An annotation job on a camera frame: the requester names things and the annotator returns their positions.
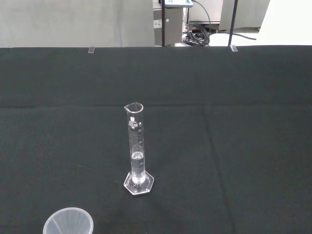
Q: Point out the black bench cloth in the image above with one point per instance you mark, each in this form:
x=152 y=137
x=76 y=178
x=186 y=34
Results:
x=219 y=146

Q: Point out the black stand pole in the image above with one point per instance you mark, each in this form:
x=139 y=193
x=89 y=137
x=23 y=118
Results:
x=233 y=22
x=164 y=24

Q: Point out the clear cloth clip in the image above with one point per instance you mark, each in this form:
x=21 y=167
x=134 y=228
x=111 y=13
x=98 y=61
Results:
x=91 y=50
x=233 y=48

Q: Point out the grey metal cabinet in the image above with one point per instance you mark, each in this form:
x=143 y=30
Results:
x=173 y=24

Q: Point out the clear plastic funnel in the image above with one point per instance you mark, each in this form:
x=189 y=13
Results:
x=81 y=219

